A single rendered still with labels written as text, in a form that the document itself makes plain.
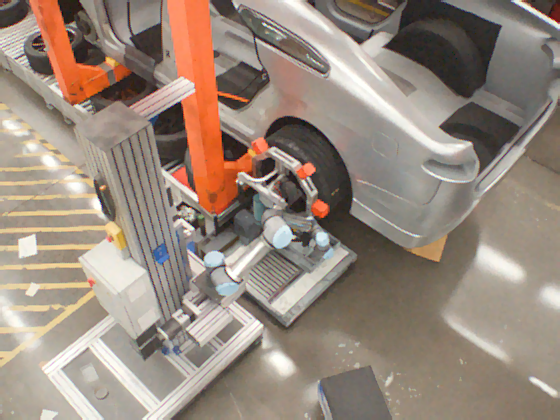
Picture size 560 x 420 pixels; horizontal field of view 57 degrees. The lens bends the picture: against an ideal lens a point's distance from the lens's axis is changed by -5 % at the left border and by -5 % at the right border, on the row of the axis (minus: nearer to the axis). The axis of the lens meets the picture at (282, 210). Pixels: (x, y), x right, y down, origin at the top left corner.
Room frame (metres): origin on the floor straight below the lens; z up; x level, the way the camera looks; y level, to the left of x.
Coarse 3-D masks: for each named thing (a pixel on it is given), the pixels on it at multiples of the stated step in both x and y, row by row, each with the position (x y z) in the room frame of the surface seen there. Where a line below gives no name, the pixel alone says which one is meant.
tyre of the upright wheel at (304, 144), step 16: (288, 128) 2.80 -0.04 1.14; (304, 128) 2.76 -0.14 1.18; (272, 144) 2.68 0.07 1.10; (288, 144) 2.60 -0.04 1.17; (304, 144) 2.60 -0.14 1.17; (320, 144) 2.62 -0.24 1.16; (304, 160) 2.49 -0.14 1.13; (320, 160) 2.51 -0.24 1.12; (336, 160) 2.56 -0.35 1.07; (320, 176) 2.43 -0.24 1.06; (336, 176) 2.49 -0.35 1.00; (320, 192) 2.40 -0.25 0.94; (336, 192) 2.44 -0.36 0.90
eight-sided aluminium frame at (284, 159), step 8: (264, 152) 2.63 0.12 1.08; (272, 152) 2.58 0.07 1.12; (280, 152) 2.58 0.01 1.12; (256, 160) 2.67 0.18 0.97; (280, 160) 2.52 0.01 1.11; (288, 160) 2.53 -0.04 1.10; (296, 160) 2.51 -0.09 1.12; (256, 168) 2.68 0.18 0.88; (296, 168) 2.45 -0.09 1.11; (256, 176) 2.68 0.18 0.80; (296, 176) 2.43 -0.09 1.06; (264, 184) 2.68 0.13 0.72; (304, 184) 2.39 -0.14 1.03; (312, 184) 2.41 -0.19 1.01; (312, 192) 2.36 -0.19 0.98; (312, 200) 2.35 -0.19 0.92; (272, 208) 2.57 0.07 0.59; (304, 216) 2.37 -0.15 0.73; (312, 216) 2.35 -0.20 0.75
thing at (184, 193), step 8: (56, 88) 4.33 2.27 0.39; (56, 96) 4.28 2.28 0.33; (64, 104) 4.18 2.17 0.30; (80, 112) 3.96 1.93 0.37; (88, 112) 3.94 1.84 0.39; (168, 176) 3.09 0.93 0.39; (176, 184) 2.99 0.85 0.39; (176, 192) 2.99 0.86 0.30; (184, 192) 2.92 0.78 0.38; (192, 192) 2.91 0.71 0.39; (184, 200) 2.92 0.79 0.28; (192, 200) 2.85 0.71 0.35; (200, 208) 2.79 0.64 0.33; (208, 216) 2.73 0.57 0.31; (216, 216) 2.71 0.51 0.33
